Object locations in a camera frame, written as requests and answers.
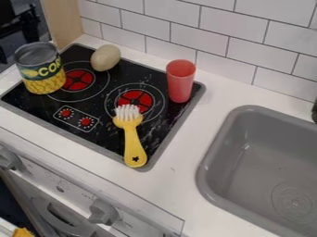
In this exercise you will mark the yellow corn can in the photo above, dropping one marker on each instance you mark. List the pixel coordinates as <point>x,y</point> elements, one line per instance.
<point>41,69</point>

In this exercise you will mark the red plastic cup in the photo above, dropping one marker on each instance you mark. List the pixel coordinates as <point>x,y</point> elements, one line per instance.
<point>180,81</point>

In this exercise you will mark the toy stove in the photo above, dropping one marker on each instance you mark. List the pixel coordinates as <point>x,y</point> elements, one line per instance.
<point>95,123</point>

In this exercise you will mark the yellow brush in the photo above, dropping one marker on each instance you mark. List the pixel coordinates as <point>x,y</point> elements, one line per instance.
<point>132,135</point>

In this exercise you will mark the beige toy potato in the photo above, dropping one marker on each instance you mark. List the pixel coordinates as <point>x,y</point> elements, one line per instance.
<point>105,57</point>

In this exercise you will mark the yellow toy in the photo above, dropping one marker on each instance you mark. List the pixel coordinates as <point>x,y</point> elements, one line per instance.
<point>22,232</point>

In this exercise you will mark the toy sink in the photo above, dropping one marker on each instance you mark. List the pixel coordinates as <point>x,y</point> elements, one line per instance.
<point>264,166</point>

